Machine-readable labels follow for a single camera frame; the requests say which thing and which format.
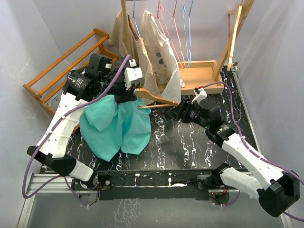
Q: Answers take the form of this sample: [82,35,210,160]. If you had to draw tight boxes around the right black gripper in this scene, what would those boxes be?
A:
[167,98,209,129]

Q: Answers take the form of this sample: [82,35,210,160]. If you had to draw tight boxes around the teal t shirt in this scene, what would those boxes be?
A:
[80,95,152,162]

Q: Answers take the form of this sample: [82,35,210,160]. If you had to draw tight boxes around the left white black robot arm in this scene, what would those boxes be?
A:
[26,54,139,190]

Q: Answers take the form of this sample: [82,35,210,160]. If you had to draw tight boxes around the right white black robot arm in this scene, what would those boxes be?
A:
[167,98,300,217]

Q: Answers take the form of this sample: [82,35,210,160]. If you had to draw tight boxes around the beige t shirt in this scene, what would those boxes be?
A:
[108,12,161,96]

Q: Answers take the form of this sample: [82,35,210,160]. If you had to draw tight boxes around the white printed t shirt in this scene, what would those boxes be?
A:
[140,10,184,103]

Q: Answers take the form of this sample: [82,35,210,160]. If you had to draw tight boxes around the blue hanger under beige shirt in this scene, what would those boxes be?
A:
[128,0,141,38]

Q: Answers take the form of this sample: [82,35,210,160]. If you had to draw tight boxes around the wooden clothes rack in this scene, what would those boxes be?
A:
[120,0,255,95]

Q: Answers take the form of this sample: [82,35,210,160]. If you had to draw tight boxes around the orange wooden shelf rack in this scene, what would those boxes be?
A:
[23,28,119,117]

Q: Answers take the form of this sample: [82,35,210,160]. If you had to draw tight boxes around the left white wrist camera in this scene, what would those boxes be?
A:
[124,59,143,90]

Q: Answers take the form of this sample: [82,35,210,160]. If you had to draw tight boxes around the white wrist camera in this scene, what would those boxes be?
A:
[124,59,143,90]
[191,86,207,104]

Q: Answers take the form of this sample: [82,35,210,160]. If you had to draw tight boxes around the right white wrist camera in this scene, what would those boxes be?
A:
[191,86,207,104]

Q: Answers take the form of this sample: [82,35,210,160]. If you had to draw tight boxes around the pink wire hanger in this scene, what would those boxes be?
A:
[157,0,186,69]

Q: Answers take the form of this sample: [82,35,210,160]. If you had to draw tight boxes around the blue wire hanger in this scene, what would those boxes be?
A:
[182,0,194,67]

